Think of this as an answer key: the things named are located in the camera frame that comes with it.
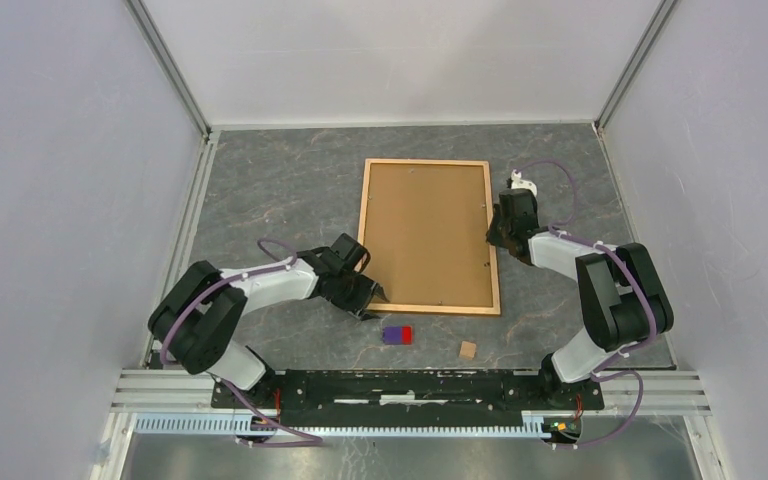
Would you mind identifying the wooden picture frame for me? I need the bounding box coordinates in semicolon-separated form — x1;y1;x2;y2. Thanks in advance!
357;158;502;317

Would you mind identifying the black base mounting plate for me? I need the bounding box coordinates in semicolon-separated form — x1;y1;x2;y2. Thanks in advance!
245;369;605;427

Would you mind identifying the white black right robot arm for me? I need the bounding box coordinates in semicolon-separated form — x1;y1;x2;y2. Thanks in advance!
486;170;674;408

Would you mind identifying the small wooden cube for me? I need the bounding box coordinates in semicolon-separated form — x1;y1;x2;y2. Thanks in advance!
458;341;477;360

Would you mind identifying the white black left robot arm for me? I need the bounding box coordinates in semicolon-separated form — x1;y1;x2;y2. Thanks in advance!
148;234;387;408

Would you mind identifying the purple red block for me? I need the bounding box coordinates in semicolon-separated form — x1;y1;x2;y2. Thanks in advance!
382;326;413;345

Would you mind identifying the brown backing board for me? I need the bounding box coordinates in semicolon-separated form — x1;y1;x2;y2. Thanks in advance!
364;164;495;309

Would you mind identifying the white slotted cable duct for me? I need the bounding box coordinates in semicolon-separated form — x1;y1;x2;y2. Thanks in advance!
133;413;551;440

